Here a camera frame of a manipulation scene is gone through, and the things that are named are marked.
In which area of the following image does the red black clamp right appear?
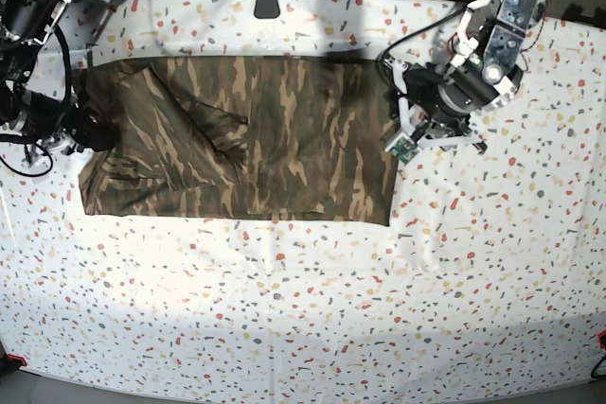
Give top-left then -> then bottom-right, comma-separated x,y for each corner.
597,330 -> 606,350

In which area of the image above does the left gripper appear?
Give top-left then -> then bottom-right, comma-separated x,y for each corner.
380,56 -> 523,150

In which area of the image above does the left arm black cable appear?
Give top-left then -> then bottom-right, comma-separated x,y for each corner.
376,6 -> 470,74

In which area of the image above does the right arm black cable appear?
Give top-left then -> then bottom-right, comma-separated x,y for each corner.
0,25 -> 80,177

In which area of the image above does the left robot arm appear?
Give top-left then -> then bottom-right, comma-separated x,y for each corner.
377,0 -> 548,164

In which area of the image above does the camouflage T-shirt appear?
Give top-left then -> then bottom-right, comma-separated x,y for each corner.
73,56 -> 398,225

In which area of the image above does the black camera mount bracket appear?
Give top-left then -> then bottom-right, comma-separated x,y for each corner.
254,0 -> 280,20

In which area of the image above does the terrazzo pattern table cloth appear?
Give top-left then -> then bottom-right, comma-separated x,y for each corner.
1,19 -> 605,403

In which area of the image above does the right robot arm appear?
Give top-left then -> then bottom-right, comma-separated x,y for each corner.
1,0 -> 115,151

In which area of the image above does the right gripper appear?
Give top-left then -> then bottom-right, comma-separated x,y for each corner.
27,106 -> 116,152

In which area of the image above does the red black clamp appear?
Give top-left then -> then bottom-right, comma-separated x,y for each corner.
597,330 -> 606,350
0,354 -> 27,370

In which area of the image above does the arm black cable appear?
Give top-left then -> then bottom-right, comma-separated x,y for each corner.
376,6 -> 470,74
0,25 -> 80,177

